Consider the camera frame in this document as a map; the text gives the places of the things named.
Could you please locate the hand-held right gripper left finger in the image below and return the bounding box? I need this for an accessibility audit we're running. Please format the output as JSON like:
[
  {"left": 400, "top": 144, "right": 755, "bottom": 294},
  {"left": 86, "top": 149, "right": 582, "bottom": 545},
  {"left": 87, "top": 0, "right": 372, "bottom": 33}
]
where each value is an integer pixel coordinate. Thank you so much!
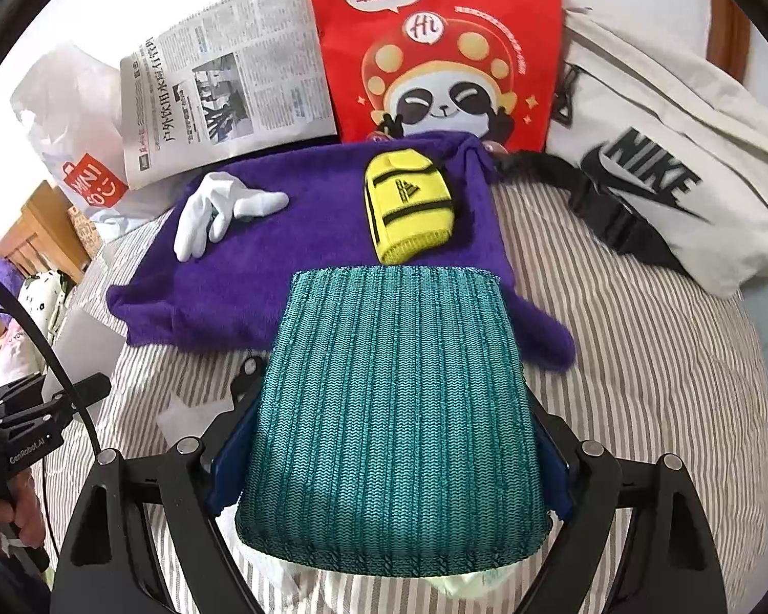
[{"left": 51, "top": 357, "right": 268, "bottom": 614}]

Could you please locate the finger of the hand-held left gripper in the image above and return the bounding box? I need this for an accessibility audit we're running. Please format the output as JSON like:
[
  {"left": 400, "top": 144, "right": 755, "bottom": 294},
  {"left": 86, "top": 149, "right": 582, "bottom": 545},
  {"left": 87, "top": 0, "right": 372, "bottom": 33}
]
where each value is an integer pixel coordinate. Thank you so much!
[{"left": 51, "top": 372, "right": 113, "bottom": 420}]

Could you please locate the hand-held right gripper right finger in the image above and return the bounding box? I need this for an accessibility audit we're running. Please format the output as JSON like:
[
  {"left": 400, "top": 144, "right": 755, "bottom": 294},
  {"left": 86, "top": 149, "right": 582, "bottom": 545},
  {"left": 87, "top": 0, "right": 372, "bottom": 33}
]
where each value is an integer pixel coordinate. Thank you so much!
[{"left": 523, "top": 389, "right": 727, "bottom": 614}]

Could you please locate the teal knitted cloth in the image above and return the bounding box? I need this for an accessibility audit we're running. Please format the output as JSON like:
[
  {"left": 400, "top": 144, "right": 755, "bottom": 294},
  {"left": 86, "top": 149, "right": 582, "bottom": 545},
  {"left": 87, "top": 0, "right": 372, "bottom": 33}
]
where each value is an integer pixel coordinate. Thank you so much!
[{"left": 236, "top": 267, "right": 551, "bottom": 572}]

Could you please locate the purple fleece towel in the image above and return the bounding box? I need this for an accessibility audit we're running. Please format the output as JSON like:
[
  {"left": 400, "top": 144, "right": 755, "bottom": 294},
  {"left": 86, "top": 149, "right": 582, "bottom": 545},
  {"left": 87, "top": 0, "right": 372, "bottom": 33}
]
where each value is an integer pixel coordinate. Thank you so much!
[{"left": 105, "top": 131, "right": 578, "bottom": 372}]

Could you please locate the person's left hand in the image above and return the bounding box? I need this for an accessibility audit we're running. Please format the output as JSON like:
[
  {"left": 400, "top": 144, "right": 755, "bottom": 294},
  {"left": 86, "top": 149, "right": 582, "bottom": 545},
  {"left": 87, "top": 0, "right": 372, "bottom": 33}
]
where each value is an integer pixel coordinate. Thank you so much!
[{"left": 0, "top": 492, "right": 46, "bottom": 551}]

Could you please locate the white paper scrap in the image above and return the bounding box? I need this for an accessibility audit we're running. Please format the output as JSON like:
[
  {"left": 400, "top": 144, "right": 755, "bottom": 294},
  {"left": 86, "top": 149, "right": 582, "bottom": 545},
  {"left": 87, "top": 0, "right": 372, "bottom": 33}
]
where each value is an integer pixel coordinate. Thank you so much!
[{"left": 157, "top": 397, "right": 231, "bottom": 455}]

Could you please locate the striped bed quilt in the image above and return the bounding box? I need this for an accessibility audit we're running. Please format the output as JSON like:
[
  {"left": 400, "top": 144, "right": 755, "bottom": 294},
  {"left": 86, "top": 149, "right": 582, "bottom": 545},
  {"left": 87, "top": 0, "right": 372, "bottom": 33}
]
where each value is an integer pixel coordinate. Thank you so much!
[{"left": 38, "top": 160, "right": 768, "bottom": 614}]

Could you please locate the white spotted plush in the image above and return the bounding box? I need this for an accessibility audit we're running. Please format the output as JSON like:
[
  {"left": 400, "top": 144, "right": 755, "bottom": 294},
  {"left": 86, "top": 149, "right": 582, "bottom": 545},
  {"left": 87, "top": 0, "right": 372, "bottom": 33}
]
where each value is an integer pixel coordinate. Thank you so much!
[{"left": 18, "top": 272, "right": 73, "bottom": 341}]

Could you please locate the wooden cabinet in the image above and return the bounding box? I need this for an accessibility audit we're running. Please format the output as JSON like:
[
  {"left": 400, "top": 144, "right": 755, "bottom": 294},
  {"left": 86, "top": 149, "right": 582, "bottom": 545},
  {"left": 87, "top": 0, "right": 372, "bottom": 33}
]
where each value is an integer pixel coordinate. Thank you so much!
[{"left": 0, "top": 182, "right": 103, "bottom": 286}]

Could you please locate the white glove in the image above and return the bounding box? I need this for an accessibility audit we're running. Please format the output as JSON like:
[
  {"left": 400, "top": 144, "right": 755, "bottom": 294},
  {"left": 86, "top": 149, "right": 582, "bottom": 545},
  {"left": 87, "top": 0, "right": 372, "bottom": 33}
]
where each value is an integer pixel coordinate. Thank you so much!
[{"left": 174, "top": 172, "right": 290, "bottom": 262}]

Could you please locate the white plastic shopping bag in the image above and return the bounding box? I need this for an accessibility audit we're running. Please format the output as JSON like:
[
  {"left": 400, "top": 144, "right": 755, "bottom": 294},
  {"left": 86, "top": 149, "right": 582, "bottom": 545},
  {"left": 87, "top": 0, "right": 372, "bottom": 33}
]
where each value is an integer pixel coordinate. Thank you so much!
[{"left": 9, "top": 45, "right": 142, "bottom": 244}]

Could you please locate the yellow knitted pouch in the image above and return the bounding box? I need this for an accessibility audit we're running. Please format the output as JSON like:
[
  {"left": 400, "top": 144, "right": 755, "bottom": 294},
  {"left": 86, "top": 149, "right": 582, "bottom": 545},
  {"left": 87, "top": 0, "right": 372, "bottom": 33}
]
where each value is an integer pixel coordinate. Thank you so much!
[{"left": 364, "top": 148, "right": 457, "bottom": 266}]

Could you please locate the folded newspaper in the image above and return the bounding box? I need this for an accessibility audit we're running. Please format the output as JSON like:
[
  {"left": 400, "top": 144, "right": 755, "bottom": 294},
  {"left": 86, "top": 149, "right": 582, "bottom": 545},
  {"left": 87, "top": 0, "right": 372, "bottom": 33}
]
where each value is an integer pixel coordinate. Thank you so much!
[{"left": 119, "top": 0, "right": 340, "bottom": 191}]

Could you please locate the beige waist bag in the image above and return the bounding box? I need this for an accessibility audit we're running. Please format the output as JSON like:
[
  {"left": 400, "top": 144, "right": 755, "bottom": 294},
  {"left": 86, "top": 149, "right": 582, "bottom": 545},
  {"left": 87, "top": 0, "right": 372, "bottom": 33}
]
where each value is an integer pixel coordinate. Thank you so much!
[{"left": 496, "top": 6, "right": 768, "bottom": 298}]

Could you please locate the red panda paper bag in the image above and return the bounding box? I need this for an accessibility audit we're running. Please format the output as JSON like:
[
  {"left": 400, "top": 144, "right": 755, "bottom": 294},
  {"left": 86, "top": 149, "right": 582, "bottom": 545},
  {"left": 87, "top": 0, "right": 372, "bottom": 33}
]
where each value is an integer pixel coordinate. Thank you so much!
[{"left": 302, "top": 0, "right": 564, "bottom": 155}]

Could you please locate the black cable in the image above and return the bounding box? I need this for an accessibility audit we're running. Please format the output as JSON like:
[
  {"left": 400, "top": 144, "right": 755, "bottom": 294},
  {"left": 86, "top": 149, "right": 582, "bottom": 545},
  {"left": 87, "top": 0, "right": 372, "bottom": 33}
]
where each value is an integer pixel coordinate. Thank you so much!
[{"left": 0, "top": 265, "right": 103, "bottom": 462}]

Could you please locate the wooden bed frame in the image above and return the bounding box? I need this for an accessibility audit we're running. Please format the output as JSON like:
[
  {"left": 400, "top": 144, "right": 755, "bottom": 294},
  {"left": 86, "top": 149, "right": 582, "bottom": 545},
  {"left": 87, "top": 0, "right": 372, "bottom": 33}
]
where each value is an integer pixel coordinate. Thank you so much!
[{"left": 709, "top": 0, "right": 753, "bottom": 78}]

